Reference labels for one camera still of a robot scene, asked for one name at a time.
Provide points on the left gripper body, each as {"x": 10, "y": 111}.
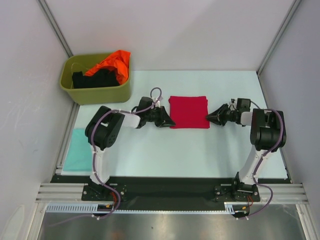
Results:
{"x": 156, "y": 116}

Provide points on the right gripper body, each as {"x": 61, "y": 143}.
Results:
{"x": 223, "y": 115}

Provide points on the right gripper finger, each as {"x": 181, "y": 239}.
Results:
{"x": 216, "y": 114}
{"x": 219, "y": 122}

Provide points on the magenta red t shirt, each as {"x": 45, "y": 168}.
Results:
{"x": 189, "y": 112}

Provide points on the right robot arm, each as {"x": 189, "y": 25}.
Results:
{"x": 267, "y": 135}

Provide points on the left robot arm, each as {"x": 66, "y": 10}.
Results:
{"x": 104, "y": 127}

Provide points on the black t shirt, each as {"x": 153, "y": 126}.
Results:
{"x": 101, "y": 79}

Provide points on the orange t shirt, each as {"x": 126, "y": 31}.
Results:
{"x": 118, "y": 61}

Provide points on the olive green plastic bin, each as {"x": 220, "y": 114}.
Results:
{"x": 87, "y": 96}

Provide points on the folded teal t shirt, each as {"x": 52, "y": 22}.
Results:
{"x": 79, "y": 157}

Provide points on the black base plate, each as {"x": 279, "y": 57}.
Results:
{"x": 169, "y": 194}

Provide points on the aluminium frame rail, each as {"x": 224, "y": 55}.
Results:
{"x": 60, "y": 193}

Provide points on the slotted cable duct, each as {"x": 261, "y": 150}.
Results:
{"x": 84, "y": 208}

